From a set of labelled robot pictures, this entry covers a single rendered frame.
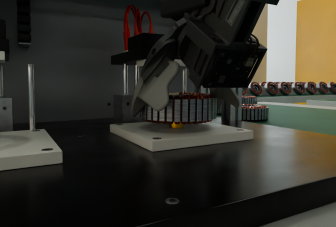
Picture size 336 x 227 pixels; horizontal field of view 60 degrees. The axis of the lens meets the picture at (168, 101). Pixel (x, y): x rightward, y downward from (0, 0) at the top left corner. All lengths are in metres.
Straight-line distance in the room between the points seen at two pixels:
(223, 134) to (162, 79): 0.10
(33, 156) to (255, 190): 0.19
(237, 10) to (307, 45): 3.98
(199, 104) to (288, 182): 0.16
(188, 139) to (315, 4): 4.02
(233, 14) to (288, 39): 6.56
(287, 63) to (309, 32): 2.61
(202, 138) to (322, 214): 0.16
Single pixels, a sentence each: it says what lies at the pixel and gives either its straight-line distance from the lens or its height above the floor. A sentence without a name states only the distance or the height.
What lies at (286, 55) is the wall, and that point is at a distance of 6.85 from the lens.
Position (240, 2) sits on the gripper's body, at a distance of 0.29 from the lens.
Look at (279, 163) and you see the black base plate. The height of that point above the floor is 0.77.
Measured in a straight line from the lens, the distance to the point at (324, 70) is 4.10.
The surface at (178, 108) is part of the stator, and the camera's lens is 0.36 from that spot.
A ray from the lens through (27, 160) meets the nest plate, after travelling 0.29.
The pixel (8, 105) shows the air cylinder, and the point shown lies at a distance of 0.48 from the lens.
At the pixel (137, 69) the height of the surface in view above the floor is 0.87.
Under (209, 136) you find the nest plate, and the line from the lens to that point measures 0.36.
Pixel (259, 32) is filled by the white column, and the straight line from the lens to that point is 4.54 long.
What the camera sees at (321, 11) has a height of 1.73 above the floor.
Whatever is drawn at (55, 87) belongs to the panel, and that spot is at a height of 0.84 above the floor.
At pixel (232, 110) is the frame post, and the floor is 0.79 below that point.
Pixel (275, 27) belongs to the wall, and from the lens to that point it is 7.14.
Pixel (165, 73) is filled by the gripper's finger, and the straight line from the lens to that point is 0.35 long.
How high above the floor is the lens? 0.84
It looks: 3 degrees down
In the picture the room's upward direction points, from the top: straight up
